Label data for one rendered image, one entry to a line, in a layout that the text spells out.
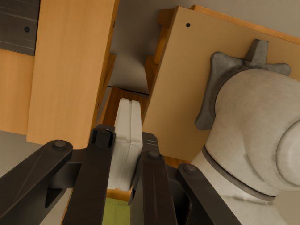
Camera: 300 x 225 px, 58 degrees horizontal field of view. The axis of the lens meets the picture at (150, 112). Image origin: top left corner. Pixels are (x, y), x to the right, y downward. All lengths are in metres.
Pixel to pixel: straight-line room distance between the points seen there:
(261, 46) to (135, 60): 0.97
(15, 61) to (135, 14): 0.92
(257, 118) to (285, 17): 1.28
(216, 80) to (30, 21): 0.40
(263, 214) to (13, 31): 0.56
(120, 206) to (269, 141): 0.54
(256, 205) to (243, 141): 0.11
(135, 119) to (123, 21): 1.32
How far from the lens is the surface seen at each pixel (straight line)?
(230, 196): 0.48
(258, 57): 0.61
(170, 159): 0.99
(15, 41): 0.62
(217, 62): 0.60
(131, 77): 1.51
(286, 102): 0.43
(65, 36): 0.59
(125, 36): 1.48
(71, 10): 0.58
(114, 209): 0.83
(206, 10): 0.64
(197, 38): 0.60
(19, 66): 0.65
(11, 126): 0.70
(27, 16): 0.61
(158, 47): 1.25
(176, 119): 0.63
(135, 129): 0.15
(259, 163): 0.43
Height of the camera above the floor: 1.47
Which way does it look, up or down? 69 degrees down
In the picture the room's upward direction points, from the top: 171 degrees clockwise
